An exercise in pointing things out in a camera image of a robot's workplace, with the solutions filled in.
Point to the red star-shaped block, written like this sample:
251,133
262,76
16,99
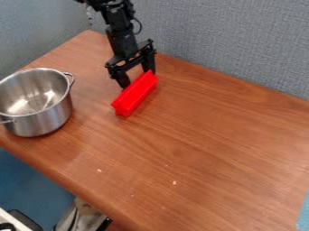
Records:
134,94

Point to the stainless steel pot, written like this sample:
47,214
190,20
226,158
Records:
35,101

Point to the metal table leg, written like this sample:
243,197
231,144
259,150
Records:
82,218

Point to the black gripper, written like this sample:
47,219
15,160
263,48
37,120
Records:
119,65

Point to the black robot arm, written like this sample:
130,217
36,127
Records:
130,52

